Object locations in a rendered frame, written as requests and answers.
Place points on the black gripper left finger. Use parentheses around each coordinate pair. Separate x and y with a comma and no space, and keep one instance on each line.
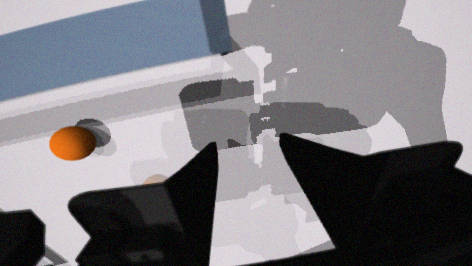
(185,202)

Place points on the clear l-shaped low wall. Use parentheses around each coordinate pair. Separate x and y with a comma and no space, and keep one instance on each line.
(43,262)

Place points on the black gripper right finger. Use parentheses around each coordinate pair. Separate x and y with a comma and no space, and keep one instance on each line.
(345,188)

